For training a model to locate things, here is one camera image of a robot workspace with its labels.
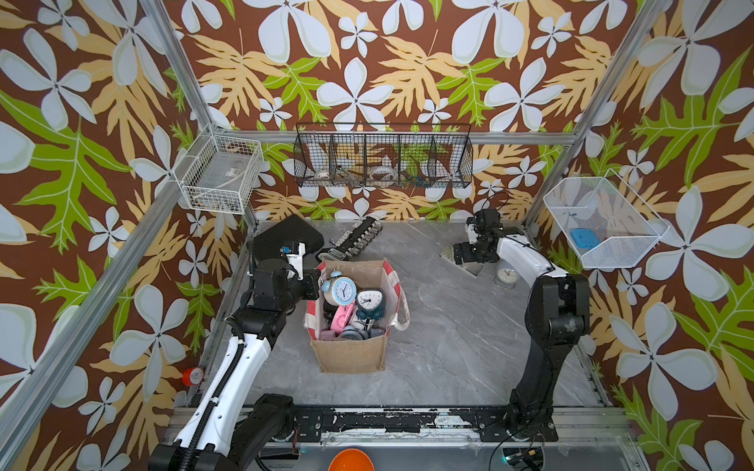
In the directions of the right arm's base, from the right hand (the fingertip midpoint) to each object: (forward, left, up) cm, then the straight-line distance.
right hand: (467, 253), depth 99 cm
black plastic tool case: (+16, +64, -5) cm, 67 cm away
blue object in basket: (-8, -28, +17) cm, 33 cm away
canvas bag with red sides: (-37, +36, +6) cm, 52 cm away
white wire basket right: (-4, -34, +19) cm, 39 cm away
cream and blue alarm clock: (-29, +38, 0) cm, 48 cm away
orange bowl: (-57, +37, -5) cm, 68 cm away
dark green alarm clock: (-20, +33, +2) cm, 39 cm away
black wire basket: (+26, +28, +21) cm, 44 cm away
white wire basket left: (+10, +77, +26) cm, 82 cm away
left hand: (-16, +47, +14) cm, 51 cm away
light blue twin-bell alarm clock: (-18, +42, +7) cm, 46 cm away
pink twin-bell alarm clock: (-25, +41, +2) cm, 48 cm away
